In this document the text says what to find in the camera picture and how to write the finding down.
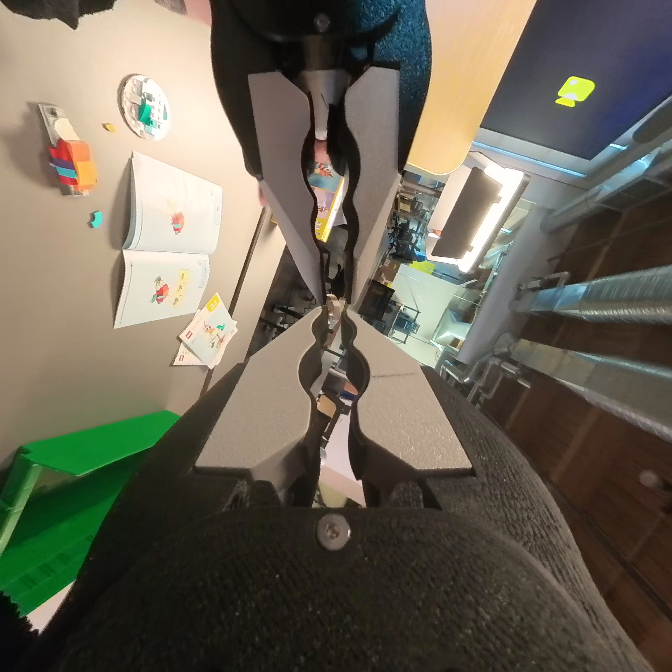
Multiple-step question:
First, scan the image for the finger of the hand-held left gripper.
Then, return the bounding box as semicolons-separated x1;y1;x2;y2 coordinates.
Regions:
247;71;325;306
336;65;406;306

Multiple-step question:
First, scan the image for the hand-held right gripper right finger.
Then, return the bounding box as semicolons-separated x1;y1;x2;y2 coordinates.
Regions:
340;309;477;507

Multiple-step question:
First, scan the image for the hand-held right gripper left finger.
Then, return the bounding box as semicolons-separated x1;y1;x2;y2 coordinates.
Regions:
193;306;329;507

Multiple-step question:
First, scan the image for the orange lego balloon build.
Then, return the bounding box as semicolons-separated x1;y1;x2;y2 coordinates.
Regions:
38;101;98;198

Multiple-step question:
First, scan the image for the lego set box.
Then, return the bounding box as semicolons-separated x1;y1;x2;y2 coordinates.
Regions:
309;157;348;243

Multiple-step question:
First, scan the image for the lego leaflet with yellow corner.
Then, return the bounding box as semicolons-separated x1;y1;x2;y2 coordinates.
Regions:
191;292;238;368

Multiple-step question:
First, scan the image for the small white lego leaflet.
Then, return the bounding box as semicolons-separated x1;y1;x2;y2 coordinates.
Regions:
171;315;211;367

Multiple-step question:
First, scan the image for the white round lego base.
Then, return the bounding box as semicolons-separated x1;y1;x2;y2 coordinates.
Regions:
120;73;172;141

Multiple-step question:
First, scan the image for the open instruction booklet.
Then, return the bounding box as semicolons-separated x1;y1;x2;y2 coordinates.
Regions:
113;150;224;330

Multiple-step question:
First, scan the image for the wood panel on white stand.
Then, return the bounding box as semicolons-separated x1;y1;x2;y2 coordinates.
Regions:
405;0;540;176

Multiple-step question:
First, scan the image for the hanging ceiling light panel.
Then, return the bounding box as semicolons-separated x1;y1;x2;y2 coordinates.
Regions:
428;165;530;273

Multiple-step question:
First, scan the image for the green plastic bin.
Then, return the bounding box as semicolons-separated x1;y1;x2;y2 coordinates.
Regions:
0;411;182;616

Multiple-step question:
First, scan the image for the silver ventilation duct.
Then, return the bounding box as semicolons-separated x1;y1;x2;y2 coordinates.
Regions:
501;333;672;421
517;264;672;322

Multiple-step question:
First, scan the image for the yellow wall sign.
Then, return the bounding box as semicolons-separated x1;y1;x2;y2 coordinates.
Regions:
555;75;597;109

